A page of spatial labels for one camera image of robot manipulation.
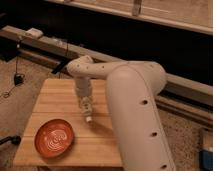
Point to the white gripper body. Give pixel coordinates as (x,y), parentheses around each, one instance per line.
(83,88)

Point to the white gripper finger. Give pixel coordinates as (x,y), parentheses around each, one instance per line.
(91,103)
(81,105)

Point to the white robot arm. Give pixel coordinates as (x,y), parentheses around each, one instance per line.
(131,88)

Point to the orange ceramic bowl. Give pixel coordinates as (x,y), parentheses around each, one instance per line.
(54,138)

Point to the wooden board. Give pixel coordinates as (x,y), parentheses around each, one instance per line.
(94,144)

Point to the black power adapter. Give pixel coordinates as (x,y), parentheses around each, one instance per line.
(18,79)

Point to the white box on beam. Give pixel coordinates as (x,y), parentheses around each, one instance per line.
(34,33)

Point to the long wooden beam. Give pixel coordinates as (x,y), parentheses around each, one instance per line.
(199,93)

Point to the blue box at right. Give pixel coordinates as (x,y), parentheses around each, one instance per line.
(206,152)

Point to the black handle at left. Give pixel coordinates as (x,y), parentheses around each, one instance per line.
(13,139)

